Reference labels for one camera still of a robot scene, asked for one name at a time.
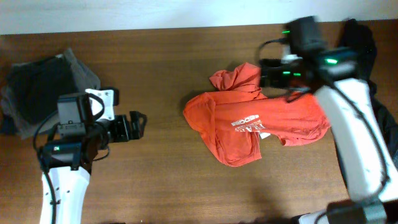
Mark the black garment on table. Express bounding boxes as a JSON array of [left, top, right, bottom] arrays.
[[338, 19, 397, 166]]

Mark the folded navy blue shirt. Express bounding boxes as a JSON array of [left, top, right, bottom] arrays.
[[1, 116, 18, 135]]

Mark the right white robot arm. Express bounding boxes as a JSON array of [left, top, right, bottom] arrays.
[[259, 16, 397, 223]]

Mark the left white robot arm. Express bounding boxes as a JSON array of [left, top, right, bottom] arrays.
[[35, 89, 147, 223]]

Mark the orange printed t-shirt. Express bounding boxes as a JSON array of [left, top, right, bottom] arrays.
[[183, 63, 330, 167]]

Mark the folded light grey shirt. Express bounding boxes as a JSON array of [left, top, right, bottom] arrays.
[[1, 49, 101, 139]]

